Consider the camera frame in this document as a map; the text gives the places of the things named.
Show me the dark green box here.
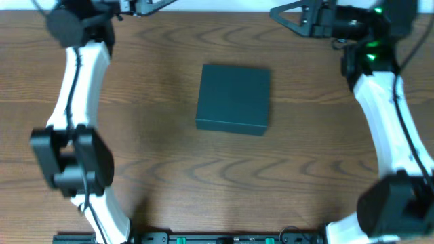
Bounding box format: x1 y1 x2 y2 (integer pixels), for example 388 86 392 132
195 64 271 136

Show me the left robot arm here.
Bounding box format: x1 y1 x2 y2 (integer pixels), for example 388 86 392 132
30 0 174 243

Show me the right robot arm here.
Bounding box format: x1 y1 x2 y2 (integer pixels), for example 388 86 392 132
269 0 433 243

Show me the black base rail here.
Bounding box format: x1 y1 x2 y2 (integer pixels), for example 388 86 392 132
52 232 326 244

